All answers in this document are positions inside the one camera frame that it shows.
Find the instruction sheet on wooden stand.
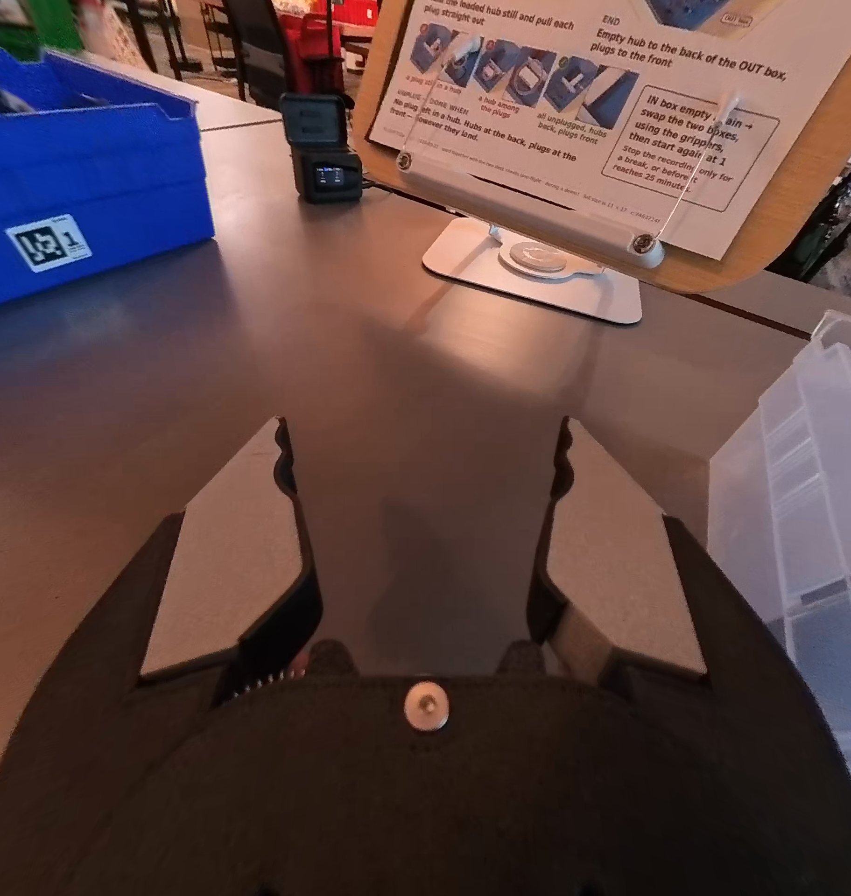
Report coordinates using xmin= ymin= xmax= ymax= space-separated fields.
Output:
xmin=353 ymin=0 xmax=851 ymax=326

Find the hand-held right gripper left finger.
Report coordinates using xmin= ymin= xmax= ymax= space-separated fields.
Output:
xmin=138 ymin=416 xmax=325 ymax=680

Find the black office chair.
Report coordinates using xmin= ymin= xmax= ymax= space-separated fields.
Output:
xmin=218 ymin=0 xmax=291 ymax=107

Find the red bag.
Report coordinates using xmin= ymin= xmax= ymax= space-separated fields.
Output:
xmin=285 ymin=0 xmax=368 ymax=99

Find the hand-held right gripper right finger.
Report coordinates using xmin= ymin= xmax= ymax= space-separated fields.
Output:
xmin=527 ymin=416 xmax=710 ymax=684

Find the blue plastic bin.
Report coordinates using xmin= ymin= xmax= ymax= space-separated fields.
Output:
xmin=0 ymin=48 xmax=217 ymax=312

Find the clear plastic organizer box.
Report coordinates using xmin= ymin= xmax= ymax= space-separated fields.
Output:
xmin=707 ymin=310 xmax=851 ymax=792

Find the printed instruction sheet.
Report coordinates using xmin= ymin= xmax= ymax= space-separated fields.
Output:
xmin=367 ymin=0 xmax=851 ymax=261

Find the black battery charging case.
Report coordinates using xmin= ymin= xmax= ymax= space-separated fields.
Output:
xmin=280 ymin=93 xmax=365 ymax=204

